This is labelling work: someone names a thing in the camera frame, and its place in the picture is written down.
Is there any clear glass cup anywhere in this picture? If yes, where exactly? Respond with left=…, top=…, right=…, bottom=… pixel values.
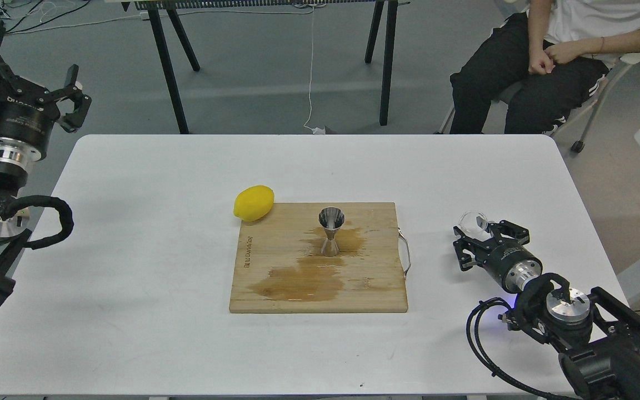
left=459, top=211, right=489, bottom=238

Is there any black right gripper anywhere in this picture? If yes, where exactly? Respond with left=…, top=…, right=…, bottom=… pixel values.
left=453, top=220, right=543, bottom=294

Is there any seated person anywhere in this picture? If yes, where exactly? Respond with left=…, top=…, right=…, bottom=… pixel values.
left=450, top=1, right=640, bottom=134

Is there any white chair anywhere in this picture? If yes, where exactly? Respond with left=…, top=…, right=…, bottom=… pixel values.
left=435, top=53, right=640, bottom=154

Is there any steel double jigger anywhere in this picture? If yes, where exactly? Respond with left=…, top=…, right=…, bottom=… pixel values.
left=318, top=207, right=345, bottom=257

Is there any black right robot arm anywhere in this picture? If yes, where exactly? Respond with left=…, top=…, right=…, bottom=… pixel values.
left=453, top=220, right=640, bottom=399

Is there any black trestle table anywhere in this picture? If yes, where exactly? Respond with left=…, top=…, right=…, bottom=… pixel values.
left=120, top=0, right=411, bottom=135

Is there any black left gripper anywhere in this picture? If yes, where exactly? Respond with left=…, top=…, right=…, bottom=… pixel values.
left=0, top=22, right=92, bottom=164

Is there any wooden cutting board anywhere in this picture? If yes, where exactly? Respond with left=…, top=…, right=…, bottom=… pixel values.
left=229, top=202, right=408, bottom=313

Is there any yellow lemon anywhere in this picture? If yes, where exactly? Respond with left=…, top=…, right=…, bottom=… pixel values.
left=233, top=185, right=274, bottom=222

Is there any black cable bundle floor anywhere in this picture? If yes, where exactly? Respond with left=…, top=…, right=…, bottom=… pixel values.
left=0, top=1, right=93, bottom=36

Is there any white hanging cable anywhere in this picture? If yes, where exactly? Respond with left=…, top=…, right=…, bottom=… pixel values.
left=303, top=4, right=326, bottom=134

